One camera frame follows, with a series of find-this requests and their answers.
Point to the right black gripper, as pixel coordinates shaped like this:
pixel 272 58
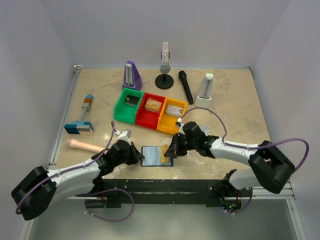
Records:
pixel 174 148

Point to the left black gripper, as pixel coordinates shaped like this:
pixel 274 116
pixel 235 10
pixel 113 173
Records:
pixel 136 155

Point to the orange credit card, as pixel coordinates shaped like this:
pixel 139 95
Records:
pixel 162 158

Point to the navy blue card holder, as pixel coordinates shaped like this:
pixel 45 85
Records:
pixel 154 156

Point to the white silver credit card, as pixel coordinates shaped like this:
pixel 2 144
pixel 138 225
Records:
pixel 205 129

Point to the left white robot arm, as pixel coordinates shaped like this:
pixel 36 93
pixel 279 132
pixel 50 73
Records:
pixel 42 188

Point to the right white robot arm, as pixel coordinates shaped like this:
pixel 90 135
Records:
pixel 268 166

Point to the white card stack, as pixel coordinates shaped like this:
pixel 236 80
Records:
pixel 174 111

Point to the orange card stack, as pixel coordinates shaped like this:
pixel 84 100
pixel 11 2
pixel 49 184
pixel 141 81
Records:
pixel 152 105

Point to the black card stack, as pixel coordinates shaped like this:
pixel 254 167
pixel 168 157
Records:
pixel 132 101

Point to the yellow plastic bin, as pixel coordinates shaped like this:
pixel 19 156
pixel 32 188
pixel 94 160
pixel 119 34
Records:
pixel 167 123

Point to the red plastic bin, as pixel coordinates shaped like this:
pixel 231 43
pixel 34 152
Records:
pixel 146 118

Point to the green plastic bin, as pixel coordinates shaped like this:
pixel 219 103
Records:
pixel 125 113

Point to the white metronome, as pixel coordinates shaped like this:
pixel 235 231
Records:
pixel 204 95

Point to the blue toy block hammer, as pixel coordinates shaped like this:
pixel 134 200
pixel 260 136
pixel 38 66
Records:
pixel 81 127

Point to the black round microphone stand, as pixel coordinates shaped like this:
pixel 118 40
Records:
pixel 164 81

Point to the purple metronome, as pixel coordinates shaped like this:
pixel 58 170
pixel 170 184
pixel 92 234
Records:
pixel 132 79

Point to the black handheld microphone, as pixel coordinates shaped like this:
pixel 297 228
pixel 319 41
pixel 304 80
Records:
pixel 183 78

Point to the glitter microphone on stand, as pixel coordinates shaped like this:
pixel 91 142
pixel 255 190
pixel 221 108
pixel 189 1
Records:
pixel 165 58

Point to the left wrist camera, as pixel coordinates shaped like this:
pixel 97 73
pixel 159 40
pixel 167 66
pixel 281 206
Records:
pixel 124 135

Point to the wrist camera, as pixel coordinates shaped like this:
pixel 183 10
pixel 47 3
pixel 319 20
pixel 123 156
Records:
pixel 124 135
pixel 180 125

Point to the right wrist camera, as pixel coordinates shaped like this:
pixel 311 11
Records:
pixel 180 125

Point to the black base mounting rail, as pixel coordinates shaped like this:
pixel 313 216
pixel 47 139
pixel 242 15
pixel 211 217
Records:
pixel 164 192

